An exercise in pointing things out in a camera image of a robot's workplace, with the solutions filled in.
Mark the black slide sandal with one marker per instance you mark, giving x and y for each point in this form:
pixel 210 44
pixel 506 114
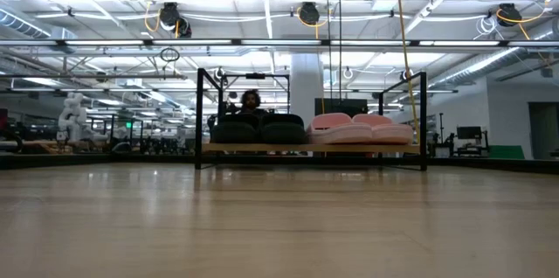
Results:
pixel 284 133
pixel 236 133

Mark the pink slide sandal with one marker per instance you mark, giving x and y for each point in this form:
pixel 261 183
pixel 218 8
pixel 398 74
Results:
pixel 336 134
pixel 393 134

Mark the black-framed wooden shelf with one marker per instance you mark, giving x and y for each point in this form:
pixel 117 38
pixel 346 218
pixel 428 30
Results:
pixel 305 148

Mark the person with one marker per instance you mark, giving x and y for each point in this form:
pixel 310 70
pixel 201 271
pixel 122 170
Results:
pixel 250 101

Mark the white round pillar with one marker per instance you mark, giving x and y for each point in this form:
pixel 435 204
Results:
pixel 305 81

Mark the black rectangular panel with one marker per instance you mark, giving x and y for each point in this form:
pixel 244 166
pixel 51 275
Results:
pixel 340 105

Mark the long ceiling light bar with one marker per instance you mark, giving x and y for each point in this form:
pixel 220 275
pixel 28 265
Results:
pixel 196 42

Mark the small desk monitor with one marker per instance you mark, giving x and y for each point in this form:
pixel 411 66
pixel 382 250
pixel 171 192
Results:
pixel 469 132

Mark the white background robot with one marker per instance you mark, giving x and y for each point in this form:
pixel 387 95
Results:
pixel 74 116

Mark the green box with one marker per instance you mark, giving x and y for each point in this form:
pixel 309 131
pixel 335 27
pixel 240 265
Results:
pixel 506 152

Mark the black background rig frame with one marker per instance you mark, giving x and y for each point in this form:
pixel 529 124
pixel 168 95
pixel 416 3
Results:
pixel 255 75

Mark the black aluminium table frame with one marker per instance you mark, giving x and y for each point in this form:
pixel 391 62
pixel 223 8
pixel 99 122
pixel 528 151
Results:
pixel 87 161

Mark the silver ventilation duct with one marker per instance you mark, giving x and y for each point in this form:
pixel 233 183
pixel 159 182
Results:
pixel 22 24
pixel 480 64

